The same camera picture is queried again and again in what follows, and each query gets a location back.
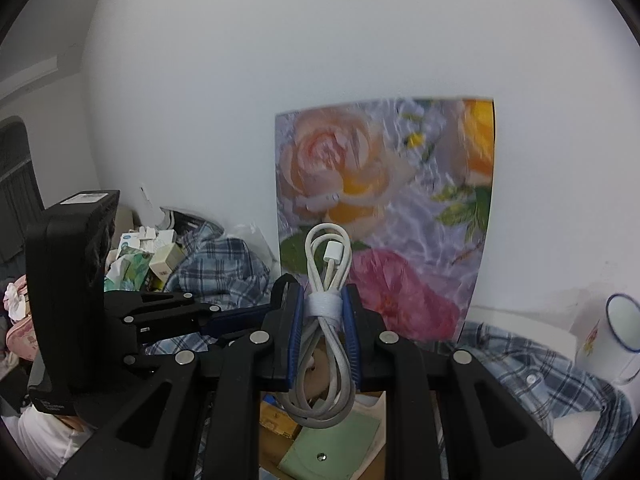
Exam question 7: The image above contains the pink plush bag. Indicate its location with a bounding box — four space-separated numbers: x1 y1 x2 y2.
1 274 40 362

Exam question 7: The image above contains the dark blue plaid shirt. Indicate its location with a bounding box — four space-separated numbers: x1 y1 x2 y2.
145 220 275 357

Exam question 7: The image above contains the floral rose painting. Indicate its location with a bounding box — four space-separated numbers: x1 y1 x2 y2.
275 95 498 345

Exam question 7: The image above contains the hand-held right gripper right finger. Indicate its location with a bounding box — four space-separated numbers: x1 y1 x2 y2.
342 282 583 480

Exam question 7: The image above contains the light green pouch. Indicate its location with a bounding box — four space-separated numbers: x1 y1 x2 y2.
277 409 383 480

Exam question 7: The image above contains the person's white clothing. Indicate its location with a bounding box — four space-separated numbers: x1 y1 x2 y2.
17 404 97 477

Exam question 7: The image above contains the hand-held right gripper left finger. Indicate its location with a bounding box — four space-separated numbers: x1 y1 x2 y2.
57 275 306 480

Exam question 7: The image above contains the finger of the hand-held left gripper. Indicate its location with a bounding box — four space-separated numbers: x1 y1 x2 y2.
122 337 236 378
105 290 272 345

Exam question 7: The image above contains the clear plastic bag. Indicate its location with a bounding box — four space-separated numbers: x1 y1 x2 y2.
225 222 279 272

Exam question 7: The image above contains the white charging cable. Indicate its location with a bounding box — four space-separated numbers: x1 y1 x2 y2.
276 222 357 430

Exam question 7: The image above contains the white enamel mug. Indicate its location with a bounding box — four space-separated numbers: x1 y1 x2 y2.
575 292 640 386

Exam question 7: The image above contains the pile of small cartons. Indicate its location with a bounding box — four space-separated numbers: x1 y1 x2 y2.
104 227 184 294

